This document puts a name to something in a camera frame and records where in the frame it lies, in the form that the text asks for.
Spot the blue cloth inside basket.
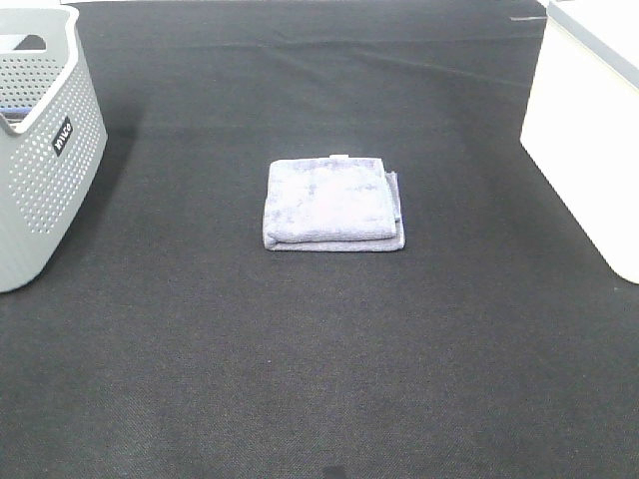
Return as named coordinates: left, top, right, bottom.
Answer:
left=0, top=107, right=32, bottom=123

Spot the black table mat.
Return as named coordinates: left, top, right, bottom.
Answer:
left=1, top=1, right=638, bottom=478

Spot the lavender towel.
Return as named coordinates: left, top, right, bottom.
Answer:
left=263, top=155, right=405, bottom=252

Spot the grey perforated laundry basket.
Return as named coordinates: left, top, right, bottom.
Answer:
left=1, top=1, right=108, bottom=292

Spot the white storage bin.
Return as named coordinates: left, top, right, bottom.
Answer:
left=520, top=1, right=638, bottom=282

